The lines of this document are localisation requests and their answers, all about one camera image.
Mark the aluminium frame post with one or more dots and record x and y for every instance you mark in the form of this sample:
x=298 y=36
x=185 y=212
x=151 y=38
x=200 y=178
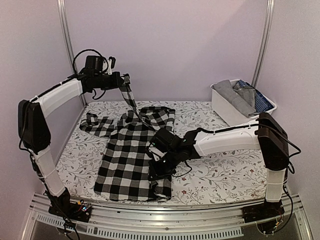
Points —
x=61 y=7
x=270 y=5

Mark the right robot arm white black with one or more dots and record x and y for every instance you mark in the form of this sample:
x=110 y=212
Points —
x=263 y=134

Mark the grey long sleeve shirt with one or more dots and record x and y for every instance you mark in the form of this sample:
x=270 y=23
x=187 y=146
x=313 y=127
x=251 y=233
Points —
x=241 y=98

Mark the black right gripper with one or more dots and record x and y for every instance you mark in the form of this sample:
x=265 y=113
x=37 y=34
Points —
x=155 y=173

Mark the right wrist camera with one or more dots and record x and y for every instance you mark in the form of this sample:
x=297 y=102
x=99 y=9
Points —
x=165 y=141

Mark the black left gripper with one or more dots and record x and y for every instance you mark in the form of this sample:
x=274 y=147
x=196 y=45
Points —
x=116 y=84

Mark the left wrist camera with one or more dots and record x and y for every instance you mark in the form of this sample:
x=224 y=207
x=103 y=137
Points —
x=108 y=65

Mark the black white checkered shirt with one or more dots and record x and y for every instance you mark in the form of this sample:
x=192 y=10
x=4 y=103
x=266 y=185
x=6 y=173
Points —
x=123 y=173

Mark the aluminium front rail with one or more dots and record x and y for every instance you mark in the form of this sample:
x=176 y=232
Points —
x=120 y=221

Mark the floral patterned table mat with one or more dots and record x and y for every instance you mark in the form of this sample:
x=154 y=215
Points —
x=219 y=178

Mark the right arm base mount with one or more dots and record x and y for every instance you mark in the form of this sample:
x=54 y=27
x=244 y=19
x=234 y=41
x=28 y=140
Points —
x=263 y=212

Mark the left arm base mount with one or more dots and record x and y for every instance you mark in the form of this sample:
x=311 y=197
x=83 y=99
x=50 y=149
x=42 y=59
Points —
x=72 y=207

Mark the right aluminium frame post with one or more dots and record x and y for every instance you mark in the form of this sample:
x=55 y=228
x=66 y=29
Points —
x=270 y=5

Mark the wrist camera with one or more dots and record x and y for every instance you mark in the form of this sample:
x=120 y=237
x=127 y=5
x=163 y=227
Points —
x=108 y=65
x=165 y=141

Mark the white plastic bin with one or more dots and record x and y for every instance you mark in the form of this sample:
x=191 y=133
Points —
x=228 y=113

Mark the left aluminium frame post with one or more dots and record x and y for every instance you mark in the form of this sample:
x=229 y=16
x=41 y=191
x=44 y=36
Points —
x=61 y=7

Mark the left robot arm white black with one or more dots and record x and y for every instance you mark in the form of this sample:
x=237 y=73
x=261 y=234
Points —
x=34 y=133

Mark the blue checkered shirt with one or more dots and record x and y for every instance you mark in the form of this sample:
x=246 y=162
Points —
x=261 y=101

